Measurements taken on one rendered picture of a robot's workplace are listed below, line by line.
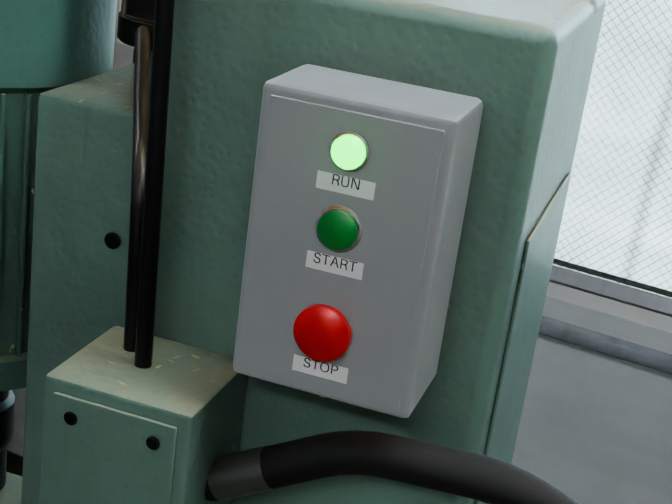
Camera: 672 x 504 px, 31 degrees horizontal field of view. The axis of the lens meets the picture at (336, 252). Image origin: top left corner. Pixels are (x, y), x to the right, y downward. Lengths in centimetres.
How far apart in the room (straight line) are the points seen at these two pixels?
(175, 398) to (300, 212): 13
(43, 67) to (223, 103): 17
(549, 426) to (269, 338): 161
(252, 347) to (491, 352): 13
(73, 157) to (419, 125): 27
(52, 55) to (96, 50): 4
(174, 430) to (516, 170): 23
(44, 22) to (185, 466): 30
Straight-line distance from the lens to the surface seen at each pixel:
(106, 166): 76
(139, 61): 74
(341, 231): 58
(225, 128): 67
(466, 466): 64
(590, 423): 218
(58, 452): 69
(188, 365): 69
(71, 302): 80
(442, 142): 57
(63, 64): 80
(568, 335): 212
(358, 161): 57
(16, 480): 102
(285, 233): 60
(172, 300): 71
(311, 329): 60
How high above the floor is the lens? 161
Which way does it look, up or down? 20 degrees down
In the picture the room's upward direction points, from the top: 8 degrees clockwise
